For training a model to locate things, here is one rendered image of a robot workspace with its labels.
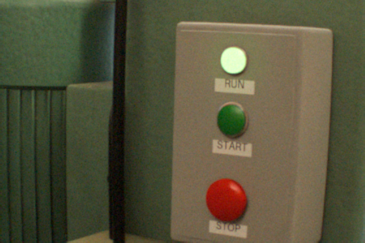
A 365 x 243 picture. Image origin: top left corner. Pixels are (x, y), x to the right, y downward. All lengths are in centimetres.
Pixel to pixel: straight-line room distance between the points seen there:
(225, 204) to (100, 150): 22
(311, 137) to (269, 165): 4
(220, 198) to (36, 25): 31
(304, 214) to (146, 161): 17
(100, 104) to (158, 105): 10
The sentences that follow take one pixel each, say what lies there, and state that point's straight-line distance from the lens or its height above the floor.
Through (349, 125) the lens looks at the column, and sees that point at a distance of 56.
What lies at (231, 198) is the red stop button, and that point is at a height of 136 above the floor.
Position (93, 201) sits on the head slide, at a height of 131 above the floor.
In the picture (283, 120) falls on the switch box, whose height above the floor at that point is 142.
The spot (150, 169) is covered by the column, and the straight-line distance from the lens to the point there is 64.
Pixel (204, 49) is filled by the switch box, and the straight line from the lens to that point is 53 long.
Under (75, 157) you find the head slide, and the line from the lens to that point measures 74.
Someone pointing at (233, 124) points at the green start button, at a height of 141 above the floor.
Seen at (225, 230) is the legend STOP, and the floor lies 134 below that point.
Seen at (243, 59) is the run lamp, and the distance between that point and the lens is 52.
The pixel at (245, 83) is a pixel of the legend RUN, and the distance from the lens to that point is 52.
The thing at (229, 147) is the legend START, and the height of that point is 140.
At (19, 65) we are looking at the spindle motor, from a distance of 77.
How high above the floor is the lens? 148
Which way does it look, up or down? 6 degrees down
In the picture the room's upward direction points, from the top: 2 degrees clockwise
